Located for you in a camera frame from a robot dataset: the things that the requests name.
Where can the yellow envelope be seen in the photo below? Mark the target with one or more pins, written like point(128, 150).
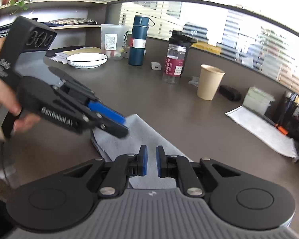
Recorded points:
point(82, 50)

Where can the white bowl with black rim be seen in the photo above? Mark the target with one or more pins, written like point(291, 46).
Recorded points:
point(87, 59)

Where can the grey towel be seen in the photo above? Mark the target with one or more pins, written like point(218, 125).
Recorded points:
point(144, 132)

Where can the wooden shelf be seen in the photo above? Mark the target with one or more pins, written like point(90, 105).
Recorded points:
point(52, 4)

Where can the white paper slips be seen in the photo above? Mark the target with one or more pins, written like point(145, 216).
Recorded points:
point(59, 57)

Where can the white printed paper sheet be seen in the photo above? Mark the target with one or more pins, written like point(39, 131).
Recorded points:
point(264, 129)

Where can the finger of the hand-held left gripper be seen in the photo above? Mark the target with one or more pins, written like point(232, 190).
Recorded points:
point(114, 129)
point(107, 112)

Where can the white power adapter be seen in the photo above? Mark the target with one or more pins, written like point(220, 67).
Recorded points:
point(156, 66)

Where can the white box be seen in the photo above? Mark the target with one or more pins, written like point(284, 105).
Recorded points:
point(254, 105)

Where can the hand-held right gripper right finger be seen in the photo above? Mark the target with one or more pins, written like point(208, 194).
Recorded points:
point(160, 161)

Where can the clear plastic bag of screws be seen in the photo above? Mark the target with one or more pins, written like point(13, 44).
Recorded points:
point(194, 81)

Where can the black bag with white logo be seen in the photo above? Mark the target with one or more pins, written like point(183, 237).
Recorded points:
point(195, 33)

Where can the clear plastic cup with label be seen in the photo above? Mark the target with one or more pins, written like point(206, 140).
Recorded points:
point(112, 42)

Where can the black pouch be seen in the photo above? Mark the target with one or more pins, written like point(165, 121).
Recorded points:
point(229, 92)

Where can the dark blue thermos bottle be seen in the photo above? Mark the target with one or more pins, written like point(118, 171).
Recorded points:
point(137, 52)

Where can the green white card stack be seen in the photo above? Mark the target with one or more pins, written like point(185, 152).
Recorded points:
point(261, 93)

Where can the person's left hand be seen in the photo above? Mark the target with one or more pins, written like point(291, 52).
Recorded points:
point(0, 92)

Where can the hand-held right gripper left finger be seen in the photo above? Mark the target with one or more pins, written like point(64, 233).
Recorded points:
point(144, 160)

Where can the clear jar with red label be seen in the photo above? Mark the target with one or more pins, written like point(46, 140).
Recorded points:
point(173, 67)

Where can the brown paper cup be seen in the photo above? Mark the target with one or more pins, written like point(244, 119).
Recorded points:
point(209, 84)

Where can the black mesh desk organizer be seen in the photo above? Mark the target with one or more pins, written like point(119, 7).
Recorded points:
point(294, 119)

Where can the dark checked cloth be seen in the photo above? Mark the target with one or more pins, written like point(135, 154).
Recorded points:
point(72, 21)

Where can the black shaker bottle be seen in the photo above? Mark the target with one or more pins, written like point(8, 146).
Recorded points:
point(182, 38)

